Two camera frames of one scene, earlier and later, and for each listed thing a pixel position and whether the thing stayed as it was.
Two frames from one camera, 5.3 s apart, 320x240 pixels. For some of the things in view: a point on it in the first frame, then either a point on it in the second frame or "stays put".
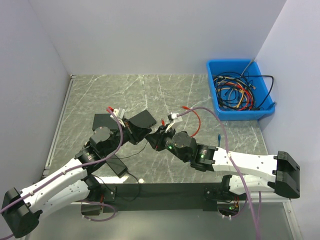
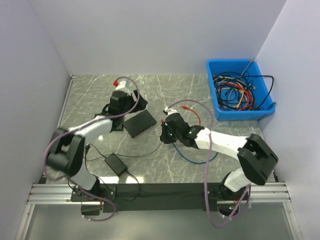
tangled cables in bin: [241, 92] stays put
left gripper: [136, 134] -> [140, 105]
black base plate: [160, 197] stays put
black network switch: [144, 119] stays put
